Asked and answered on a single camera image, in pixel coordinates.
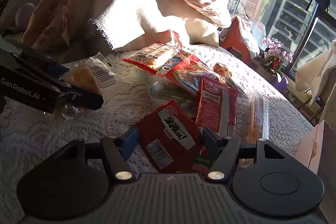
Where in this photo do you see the red long snack packet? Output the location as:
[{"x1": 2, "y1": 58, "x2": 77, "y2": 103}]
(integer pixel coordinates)
[{"x1": 196, "y1": 76, "x2": 238, "y2": 137}]

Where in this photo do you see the dark red spicy snack packet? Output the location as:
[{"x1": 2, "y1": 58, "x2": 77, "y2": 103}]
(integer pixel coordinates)
[{"x1": 137, "y1": 100, "x2": 202, "y2": 173}]

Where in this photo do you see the clear packet brown cracker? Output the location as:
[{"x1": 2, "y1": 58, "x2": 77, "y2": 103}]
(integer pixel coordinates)
[{"x1": 51, "y1": 53, "x2": 132, "y2": 122}]

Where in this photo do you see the clear green red snack packet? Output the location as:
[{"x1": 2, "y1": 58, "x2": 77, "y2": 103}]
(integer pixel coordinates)
[{"x1": 191, "y1": 147, "x2": 215, "y2": 174}]

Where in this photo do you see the clear wafer roll package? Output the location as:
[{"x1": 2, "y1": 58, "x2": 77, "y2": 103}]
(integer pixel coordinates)
[{"x1": 240, "y1": 93, "x2": 269, "y2": 143}]

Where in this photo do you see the white lace tablecloth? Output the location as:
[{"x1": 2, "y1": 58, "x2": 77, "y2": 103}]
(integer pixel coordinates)
[{"x1": 1, "y1": 45, "x2": 312, "y2": 223}]

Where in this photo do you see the small brown twisted snack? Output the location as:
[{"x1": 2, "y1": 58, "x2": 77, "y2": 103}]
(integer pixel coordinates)
[{"x1": 213, "y1": 63, "x2": 232, "y2": 78}]

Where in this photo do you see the red yellow snack packet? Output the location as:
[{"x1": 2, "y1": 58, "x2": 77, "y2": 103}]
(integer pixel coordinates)
[{"x1": 157, "y1": 52, "x2": 225, "y2": 97}]

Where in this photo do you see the purple balloon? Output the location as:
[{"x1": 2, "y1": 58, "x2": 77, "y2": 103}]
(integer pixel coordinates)
[{"x1": 272, "y1": 74, "x2": 288, "y2": 93}]

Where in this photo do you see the pink cardboard box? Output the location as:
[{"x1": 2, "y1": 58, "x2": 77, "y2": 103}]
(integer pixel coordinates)
[{"x1": 294, "y1": 121, "x2": 336, "y2": 223}]

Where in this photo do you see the pink flower pot plant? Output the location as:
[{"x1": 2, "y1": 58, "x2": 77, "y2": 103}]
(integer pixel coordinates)
[{"x1": 260, "y1": 38, "x2": 293, "y2": 83}]

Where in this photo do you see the beige quilt on chair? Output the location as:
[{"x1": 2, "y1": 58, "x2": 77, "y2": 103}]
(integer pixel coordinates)
[{"x1": 295, "y1": 40, "x2": 335, "y2": 106}]

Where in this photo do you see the orange plastic stool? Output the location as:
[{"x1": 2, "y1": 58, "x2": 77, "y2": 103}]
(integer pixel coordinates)
[{"x1": 219, "y1": 18, "x2": 252, "y2": 65}]

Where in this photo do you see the pink spotted blanket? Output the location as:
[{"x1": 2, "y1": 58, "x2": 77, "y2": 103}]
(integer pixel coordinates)
[{"x1": 22, "y1": 0, "x2": 231, "y2": 55}]

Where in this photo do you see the red edged biscuit packet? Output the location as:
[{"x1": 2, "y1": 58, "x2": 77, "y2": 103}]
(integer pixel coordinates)
[{"x1": 122, "y1": 42, "x2": 181, "y2": 75}]

